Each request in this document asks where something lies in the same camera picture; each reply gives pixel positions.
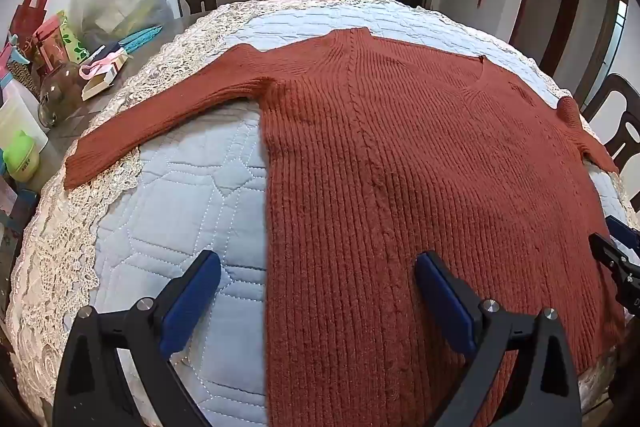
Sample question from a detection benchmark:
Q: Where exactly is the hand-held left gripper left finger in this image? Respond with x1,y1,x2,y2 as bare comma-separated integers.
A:
52,249,223,427

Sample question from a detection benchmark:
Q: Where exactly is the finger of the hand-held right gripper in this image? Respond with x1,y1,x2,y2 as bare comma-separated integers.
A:
604,215,640,253
588,232,640,313

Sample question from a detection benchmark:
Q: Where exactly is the rust red knitted sweater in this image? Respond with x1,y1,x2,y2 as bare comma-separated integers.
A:
64,28,626,427

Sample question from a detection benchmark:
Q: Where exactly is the red gift bag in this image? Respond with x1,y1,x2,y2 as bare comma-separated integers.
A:
10,0,53,45

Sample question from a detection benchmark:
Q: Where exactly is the green floral box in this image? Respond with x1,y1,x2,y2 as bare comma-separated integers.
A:
55,10,91,64

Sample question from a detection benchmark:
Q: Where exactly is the white plastic container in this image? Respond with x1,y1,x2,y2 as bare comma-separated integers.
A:
0,77,50,158

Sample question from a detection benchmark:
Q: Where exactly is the glass jar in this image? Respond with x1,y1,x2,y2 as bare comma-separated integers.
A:
37,62,86,128

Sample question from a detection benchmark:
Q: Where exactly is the light blue quilted lace-trimmed blanket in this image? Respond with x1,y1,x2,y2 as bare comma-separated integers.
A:
5,0,640,427

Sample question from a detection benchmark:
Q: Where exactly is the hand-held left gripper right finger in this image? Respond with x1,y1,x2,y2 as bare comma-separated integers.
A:
414,251,583,427

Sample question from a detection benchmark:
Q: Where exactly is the green lidded cup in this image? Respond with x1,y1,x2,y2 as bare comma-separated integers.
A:
2,130,41,182

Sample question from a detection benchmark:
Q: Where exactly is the small box with pink ribbon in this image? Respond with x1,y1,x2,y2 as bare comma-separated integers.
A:
80,48,128,102

